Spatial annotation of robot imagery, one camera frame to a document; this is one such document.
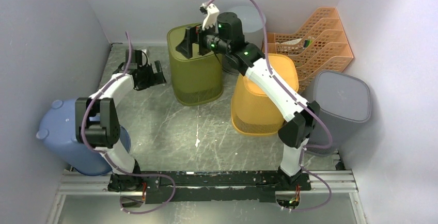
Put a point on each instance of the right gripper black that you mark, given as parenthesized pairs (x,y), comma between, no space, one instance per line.
(186,47)

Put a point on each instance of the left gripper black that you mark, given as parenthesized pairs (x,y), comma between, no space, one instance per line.
(153,81)

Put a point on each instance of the olive green mesh bin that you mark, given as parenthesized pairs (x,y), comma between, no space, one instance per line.
(195,81)

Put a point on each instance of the light grey plastic bin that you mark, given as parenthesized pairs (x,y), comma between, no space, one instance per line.
(252,27)

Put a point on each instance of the yellow mesh bin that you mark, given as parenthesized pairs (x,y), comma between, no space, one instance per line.
(252,112)

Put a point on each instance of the blue plastic bin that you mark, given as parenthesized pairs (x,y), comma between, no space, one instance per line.
(57,132)

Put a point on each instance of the dark grey mesh bin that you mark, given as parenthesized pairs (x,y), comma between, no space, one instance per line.
(345,107)

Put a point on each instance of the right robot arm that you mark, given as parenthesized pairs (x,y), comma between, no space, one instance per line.
(299,114)

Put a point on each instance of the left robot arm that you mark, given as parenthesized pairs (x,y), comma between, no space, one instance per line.
(97,123)

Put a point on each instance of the orange plastic file organizer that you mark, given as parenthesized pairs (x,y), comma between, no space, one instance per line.
(319,44)

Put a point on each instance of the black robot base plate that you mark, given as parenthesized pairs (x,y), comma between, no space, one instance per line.
(184,186)

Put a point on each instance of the aluminium rail frame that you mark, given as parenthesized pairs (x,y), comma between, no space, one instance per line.
(334,198)

